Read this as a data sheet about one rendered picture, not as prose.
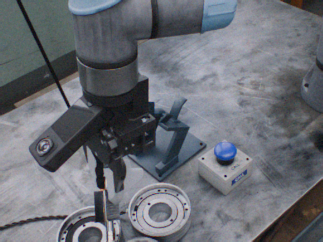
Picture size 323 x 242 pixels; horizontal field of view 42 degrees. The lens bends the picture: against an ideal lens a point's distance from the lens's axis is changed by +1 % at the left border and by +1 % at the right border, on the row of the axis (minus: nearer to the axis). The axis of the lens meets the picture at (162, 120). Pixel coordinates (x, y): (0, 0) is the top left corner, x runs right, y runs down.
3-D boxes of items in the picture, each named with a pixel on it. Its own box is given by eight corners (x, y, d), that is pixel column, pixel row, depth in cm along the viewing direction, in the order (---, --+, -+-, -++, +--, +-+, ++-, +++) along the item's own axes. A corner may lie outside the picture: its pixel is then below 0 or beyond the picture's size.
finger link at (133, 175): (151, 198, 66) (146, 152, 61) (120, 217, 63) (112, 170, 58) (139, 189, 69) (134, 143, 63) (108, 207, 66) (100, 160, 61)
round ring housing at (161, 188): (196, 200, 75) (195, 186, 72) (186, 254, 68) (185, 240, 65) (139, 193, 77) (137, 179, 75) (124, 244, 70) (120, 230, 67)
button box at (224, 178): (225, 196, 75) (226, 179, 72) (198, 174, 79) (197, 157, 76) (256, 172, 79) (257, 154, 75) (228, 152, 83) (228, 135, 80)
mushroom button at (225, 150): (225, 178, 75) (225, 159, 72) (209, 166, 77) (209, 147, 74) (240, 166, 77) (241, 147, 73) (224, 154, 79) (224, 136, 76)
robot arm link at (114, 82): (97, 77, 48) (62, 48, 52) (100, 109, 50) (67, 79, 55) (150, 57, 51) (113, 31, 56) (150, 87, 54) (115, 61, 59)
